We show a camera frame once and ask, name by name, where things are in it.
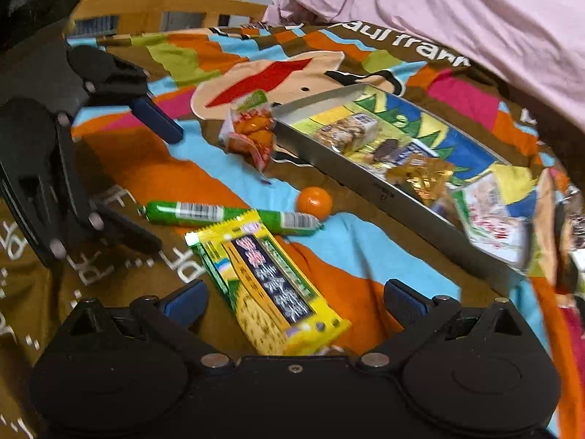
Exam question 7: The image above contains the blue snack packet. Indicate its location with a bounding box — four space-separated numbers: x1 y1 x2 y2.
397 142 439 165

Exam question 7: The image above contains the metal tray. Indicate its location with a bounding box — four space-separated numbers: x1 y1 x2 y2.
272 83 536 285

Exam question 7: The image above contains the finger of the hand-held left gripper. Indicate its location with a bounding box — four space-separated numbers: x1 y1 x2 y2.
68 47 184 144
89 198 163 256

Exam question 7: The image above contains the pink bed sheet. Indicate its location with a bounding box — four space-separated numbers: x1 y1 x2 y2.
263 0 585 123

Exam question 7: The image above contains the golden foil snack packet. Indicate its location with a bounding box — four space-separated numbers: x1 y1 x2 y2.
386 154 457 206

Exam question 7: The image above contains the blue striped cloth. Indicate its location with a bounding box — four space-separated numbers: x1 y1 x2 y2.
73 15 120 36

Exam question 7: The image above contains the clear puffed rice cake packet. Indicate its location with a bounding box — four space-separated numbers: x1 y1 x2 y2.
313 112 380 154

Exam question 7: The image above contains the white red snack packet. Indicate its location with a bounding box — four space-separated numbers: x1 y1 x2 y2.
452 174 533 266

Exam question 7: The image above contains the dark chocolate bar packet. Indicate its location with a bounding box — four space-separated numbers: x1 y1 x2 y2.
371 139 405 162

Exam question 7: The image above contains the yellow cracker packet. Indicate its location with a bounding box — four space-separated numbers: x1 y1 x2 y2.
184 208 352 357

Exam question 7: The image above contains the small orange mandarin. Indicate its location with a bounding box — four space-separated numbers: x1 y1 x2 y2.
296 185 333 220

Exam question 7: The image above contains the dark shiny snack packet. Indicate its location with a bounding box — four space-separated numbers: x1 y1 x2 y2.
554 169 585 296

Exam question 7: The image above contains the colourful printed blanket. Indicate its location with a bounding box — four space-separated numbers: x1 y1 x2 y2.
0 23 585 439

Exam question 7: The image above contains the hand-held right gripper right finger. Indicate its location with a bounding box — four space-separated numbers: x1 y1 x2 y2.
355 279 527 371

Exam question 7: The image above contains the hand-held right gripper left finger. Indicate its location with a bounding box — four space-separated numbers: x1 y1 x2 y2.
68 279 235 371

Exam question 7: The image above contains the orange fried snack packet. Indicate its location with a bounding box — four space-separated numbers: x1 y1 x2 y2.
218 90 276 172

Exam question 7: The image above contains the wooden bed frame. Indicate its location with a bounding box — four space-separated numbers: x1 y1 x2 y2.
68 0 269 36

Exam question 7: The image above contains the green sausage stick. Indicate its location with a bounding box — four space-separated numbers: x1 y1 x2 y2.
138 200 324 236

